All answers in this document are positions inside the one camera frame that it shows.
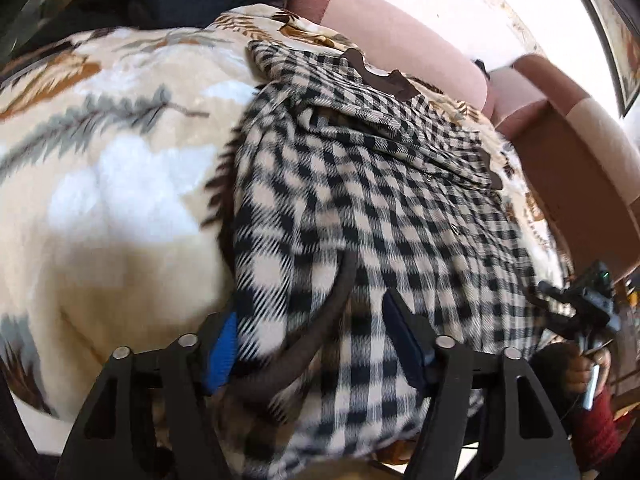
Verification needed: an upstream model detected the black white checkered shirt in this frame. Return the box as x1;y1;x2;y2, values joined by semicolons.
217;41;544;479

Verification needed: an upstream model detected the person right hand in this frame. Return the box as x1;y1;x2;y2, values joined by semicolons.
563;344;612;396

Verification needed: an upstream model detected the pink brown side cushion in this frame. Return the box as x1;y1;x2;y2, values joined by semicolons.
488;54;639;205

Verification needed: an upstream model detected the leaf pattern cream blanket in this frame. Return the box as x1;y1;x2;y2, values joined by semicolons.
1;4;561;422

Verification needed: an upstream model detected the pink long bolster pillow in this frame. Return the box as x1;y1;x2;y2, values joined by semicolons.
286;0;495;115

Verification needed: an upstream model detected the brown wooden bed frame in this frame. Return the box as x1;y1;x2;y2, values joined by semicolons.
512;107;639;282

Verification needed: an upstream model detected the framed wall picture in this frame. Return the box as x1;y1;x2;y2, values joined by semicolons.
580;0;639;118

